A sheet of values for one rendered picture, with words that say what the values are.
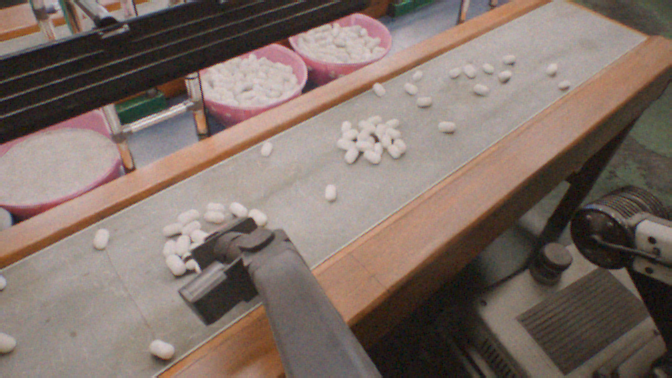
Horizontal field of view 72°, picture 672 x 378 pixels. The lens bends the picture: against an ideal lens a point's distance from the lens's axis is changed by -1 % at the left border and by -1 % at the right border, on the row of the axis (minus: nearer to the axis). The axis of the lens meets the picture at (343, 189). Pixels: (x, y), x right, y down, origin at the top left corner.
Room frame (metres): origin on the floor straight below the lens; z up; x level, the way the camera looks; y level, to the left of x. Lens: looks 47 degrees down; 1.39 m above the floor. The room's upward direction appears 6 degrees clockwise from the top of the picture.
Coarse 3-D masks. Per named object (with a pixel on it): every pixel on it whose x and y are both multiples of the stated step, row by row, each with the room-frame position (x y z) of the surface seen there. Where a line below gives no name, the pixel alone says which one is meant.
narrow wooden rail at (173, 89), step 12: (372, 0) 1.38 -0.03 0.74; (384, 0) 1.42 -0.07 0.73; (360, 12) 1.35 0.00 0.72; (372, 12) 1.38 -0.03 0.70; (384, 12) 1.42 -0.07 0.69; (288, 48) 1.15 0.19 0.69; (168, 84) 0.90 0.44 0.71; (180, 84) 0.92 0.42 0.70; (132, 96) 0.84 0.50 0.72; (168, 96) 0.89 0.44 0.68; (36, 132) 0.69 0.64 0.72; (12, 144) 0.65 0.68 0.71
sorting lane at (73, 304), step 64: (448, 64) 1.07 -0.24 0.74; (512, 64) 1.10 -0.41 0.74; (576, 64) 1.14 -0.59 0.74; (320, 128) 0.76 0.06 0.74; (512, 128) 0.83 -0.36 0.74; (192, 192) 0.55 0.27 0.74; (256, 192) 0.57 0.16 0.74; (320, 192) 0.58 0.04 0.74; (384, 192) 0.60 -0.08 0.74; (64, 256) 0.39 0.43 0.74; (128, 256) 0.40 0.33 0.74; (320, 256) 0.44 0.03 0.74; (0, 320) 0.27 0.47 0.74; (64, 320) 0.28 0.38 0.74; (128, 320) 0.29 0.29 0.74; (192, 320) 0.31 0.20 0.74
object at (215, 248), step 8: (240, 224) 0.42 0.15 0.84; (248, 224) 0.42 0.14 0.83; (256, 224) 0.43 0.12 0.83; (224, 232) 0.40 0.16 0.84; (232, 232) 0.40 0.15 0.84; (240, 232) 0.41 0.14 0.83; (248, 232) 0.41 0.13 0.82; (208, 240) 0.38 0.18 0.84; (216, 240) 0.38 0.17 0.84; (224, 240) 0.37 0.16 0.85; (232, 240) 0.37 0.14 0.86; (200, 248) 0.37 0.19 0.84; (208, 248) 0.37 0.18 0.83; (216, 248) 0.37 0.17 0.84; (224, 248) 0.36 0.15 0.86; (192, 256) 0.36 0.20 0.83; (200, 256) 0.36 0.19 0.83; (208, 256) 0.36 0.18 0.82; (216, 256) 0.36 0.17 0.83; (224, 256) 0.35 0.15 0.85; (200, 264) 0.35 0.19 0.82; (208, 264) 0.36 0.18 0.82
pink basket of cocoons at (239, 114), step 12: (264, 48) 1.03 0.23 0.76; (276, 48) 1.02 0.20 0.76; (276, 60) 1.01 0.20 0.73; (288, 60) 1.00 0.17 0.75; (300, 60) 0.97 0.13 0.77; (204, 72) 0.93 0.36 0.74; (300, 72) 0.95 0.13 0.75; (300, 84) 0.92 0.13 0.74; (204, 96) 0.80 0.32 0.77; (288, 96) 0.82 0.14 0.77; (216, 108) 0.79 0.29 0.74; (228, 108) 0.78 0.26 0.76; (240, 108) 0.77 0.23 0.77; (252, 108) 0.78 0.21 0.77; (264, 108) 0.79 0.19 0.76; (216, 120) 0.83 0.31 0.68; (228, 120) 0.80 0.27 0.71; (240, 120) 0.79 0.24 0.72
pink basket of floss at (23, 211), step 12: (72, 120) 0.71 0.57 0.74; (84, 120) 0.71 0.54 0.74; (96, 120) 0.71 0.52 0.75; (48, 132) 0.68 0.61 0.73; (108, 132) 0.69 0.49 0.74; (0, 156) 0.60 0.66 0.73; (108, 168) 0.56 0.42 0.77; (120, 168) 0.61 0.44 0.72; (96, 180) 0.53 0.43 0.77; (108, 180) 0.56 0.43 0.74; (72, 192) 0.50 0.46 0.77; (84, 192) 0.51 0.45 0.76; (0, 204) 0.46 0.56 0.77; (12, 204) 0.46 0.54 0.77; (24, 204) 0.46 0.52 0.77; (36, 204) 0.46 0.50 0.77; (48, 204) 0.47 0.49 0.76; (60, 204) 0.49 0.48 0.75; (24, 216) 0.48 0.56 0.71
